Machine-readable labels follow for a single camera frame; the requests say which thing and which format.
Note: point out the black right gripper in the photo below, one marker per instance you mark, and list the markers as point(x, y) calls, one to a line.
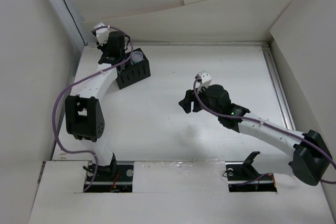
point(187, 101)

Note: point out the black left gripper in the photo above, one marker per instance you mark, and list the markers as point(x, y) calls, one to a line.
point(102, 48)

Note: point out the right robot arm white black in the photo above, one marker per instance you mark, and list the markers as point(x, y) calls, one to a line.
point(306, 154)

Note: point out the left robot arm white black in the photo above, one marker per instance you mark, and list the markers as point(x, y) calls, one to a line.
point(83, 112)

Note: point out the black slotted organizer box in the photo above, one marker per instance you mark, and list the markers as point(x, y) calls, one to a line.
point(129, 74)

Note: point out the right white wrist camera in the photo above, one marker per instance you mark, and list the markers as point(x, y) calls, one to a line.
point(203, 79)

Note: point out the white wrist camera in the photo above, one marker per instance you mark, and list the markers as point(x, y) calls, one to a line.
point(203, 79)
point(101, 32)

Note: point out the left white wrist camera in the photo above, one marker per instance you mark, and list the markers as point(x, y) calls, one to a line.
point(101, 32)

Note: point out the aluminium rail right edge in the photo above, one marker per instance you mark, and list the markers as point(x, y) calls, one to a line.
point(276, 83)

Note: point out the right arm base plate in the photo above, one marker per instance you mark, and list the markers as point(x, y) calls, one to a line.
point(243, 178)

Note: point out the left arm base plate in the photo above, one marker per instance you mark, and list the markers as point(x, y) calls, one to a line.
point(120, 181)

